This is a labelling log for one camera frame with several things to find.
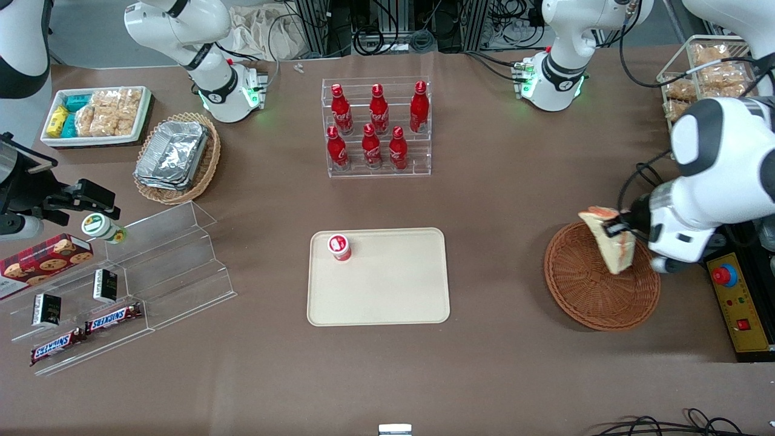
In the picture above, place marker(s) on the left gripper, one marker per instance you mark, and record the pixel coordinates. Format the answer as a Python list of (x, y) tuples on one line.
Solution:
[(637, 219)]

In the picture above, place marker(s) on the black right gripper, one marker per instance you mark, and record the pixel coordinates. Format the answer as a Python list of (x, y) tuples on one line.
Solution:
[(30, 192)]

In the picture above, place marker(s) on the triangular sandwich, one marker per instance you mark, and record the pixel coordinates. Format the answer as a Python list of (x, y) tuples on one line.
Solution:
[(617, 254)]

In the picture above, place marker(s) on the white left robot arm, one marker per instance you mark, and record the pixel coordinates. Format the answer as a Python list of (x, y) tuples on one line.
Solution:
[(726, 145)]

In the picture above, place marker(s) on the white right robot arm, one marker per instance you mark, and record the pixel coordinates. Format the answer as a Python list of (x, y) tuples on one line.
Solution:
[(181, 27)]

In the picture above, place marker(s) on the white rectangular snack tray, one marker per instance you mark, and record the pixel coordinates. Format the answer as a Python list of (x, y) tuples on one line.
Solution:
[(136, 130)]

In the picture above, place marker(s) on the round brown wicker basket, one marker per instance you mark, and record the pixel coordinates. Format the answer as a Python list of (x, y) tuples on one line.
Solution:
[(581, 297)]

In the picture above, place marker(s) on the oval tan wicker basket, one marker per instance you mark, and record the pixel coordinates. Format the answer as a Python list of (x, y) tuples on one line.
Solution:
[(209, 163)]

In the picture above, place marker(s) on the beige plastic tray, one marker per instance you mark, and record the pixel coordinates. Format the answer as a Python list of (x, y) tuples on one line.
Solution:
[(393, 290)]

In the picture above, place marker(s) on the green lidded white cup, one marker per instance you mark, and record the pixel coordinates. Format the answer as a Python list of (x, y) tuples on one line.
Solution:
[(100, 226)]

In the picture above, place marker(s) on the red plaid cookie box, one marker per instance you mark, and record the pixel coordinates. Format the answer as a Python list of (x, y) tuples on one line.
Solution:
[(42, 261)]

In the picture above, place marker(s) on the teal snack pack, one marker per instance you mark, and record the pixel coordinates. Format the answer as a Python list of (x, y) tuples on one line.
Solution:
[(77, 102), (69, 126)]

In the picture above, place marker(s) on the clear rice cracker bag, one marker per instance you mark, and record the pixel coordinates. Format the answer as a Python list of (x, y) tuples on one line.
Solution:
[(129, 112), (86, 121), (104, 121)]

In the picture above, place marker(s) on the small black box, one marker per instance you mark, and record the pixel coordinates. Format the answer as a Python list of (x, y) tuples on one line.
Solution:
[(46, 310), (105, 286)]

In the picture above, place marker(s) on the yellow snack pack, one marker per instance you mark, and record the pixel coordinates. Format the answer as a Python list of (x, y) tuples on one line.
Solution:
[(57, 121)]

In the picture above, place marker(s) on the stack of foil trays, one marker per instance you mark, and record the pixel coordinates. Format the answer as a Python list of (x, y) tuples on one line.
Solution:
[(172, 154)]

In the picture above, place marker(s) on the clear acrylic stepped shelf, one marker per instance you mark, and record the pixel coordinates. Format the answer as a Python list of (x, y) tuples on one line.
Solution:
[(175, 266)]

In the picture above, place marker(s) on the Snickers chocolate bar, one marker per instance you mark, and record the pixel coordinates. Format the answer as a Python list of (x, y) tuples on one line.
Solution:
[(57, 346), (114, 318)]

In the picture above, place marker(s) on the clear fried snack bag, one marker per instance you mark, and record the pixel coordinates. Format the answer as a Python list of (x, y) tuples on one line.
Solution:
[(711, 54), (679, 89), (720, 82), (675, 109)]

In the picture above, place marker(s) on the yellow emergency stop box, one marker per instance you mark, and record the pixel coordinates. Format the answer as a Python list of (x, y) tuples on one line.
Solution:
[(742, 303)]

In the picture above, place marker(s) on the clear acrylic bottle rack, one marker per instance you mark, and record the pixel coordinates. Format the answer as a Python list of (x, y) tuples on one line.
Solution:
[(424, 157)]

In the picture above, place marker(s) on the red cola bottle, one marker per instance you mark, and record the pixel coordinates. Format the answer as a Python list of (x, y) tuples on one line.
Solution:
[(419, 109), (336, 150), (341, 112), (379, 112), (371, 148), (398, 151)]

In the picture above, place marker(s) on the beige cloth bag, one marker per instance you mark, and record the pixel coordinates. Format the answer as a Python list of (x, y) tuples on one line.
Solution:
[(266, 33)]

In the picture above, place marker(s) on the red white yogurt cup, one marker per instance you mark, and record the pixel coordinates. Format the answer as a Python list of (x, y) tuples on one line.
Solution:
[(339, 246)]

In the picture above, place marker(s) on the small white block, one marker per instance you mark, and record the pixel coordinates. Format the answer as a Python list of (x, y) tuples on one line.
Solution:
[(395, 429)]

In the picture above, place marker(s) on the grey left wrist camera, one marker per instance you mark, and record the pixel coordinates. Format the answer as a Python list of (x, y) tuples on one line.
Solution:
[(666, 264)]

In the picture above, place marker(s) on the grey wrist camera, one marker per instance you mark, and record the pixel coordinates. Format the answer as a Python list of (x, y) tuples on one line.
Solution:
[(666, 264), (18, 228)]

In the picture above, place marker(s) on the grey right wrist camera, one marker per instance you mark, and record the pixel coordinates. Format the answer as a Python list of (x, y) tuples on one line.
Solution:
[(18, 228)]

